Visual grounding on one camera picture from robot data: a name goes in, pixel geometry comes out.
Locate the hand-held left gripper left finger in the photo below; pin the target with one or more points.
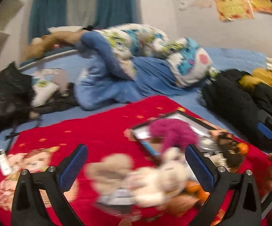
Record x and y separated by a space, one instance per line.
73 167

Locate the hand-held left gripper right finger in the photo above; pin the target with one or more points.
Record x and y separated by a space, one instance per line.
200 167

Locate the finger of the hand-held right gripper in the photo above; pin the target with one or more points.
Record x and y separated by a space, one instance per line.
265 129

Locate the tortoiseshell hair claw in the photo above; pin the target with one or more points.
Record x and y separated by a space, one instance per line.
228 149

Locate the white rabbit plush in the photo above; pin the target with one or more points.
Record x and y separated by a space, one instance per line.
159 181

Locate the mandarin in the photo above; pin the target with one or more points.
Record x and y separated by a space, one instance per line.
197 189
242 148

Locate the red printed blanket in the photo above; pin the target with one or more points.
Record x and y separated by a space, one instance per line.
98 131

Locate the magenta plush toy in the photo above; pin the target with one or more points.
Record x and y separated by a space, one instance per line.
173 131

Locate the black jacket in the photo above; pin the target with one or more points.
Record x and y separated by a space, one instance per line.
227 103

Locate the mustard yellow jacket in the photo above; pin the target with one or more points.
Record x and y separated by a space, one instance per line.
263 80

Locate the dark garment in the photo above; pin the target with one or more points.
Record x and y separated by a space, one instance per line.
60 103

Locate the small white bottle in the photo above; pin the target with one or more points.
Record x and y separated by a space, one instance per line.
3 162

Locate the blue bed sheet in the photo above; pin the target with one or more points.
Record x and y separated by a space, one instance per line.
232 56

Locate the cartoon printed pillow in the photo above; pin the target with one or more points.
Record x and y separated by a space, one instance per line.
45 91

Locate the black plastic bag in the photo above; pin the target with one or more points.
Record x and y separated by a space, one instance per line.
11 91

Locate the blue cartoon duvet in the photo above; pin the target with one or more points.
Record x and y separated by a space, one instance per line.
150 75

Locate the brown teddy bear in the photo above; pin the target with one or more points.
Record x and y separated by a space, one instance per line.
53 41

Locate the teal curtain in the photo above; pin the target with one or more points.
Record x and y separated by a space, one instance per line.
46 14
117 4

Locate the white curtain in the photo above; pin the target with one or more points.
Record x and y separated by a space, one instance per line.
81 7

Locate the white wall socket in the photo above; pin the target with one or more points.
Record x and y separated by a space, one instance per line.
185 2

